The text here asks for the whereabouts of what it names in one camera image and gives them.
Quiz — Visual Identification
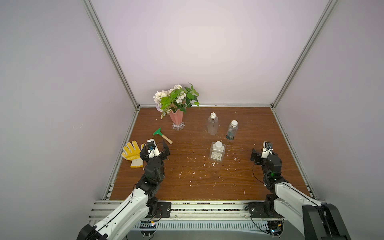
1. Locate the yellow work glove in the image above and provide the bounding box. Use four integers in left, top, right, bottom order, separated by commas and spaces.
121, 141, 146, 168

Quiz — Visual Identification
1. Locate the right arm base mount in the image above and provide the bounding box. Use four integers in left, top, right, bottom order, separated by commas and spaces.
245, 194, 283, 219

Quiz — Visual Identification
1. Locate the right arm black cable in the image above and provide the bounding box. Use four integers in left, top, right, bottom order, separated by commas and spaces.
251, 163, 266, 185

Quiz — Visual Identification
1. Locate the square clear bottle with label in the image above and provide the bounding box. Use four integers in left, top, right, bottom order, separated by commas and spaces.
209, 142, 226, 161

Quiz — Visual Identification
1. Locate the white cap small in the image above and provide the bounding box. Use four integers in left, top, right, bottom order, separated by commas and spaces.
231, 120, 238, 127

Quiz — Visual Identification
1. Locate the green scraper wooden handle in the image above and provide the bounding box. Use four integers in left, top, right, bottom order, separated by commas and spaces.
153, 128, 173, 144

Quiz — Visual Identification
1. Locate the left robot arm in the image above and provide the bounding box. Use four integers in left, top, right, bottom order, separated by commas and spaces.
77, 140, 170, 240

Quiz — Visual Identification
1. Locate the pink vase with flowers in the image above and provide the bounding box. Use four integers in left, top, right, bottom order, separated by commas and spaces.
153, 83, 200, 131

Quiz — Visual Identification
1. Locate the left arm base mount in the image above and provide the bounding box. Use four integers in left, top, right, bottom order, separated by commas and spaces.
146, 202, 172, 219

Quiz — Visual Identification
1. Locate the round clear bottle front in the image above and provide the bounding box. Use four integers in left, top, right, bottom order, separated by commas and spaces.
226, 123, 239, 141

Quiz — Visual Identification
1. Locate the round clear bottle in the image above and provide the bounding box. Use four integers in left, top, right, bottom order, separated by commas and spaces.
226, 123, 239, 141
208, 114, 219, 135

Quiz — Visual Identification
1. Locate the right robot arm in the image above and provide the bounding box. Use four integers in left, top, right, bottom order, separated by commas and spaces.
251, 142, 351, 240

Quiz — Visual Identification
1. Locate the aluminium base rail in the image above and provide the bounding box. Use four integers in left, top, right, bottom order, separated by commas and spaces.
89, 200, 328, 232

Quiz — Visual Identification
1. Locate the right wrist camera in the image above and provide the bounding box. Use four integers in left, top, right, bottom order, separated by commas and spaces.
261, 142, 273, 159

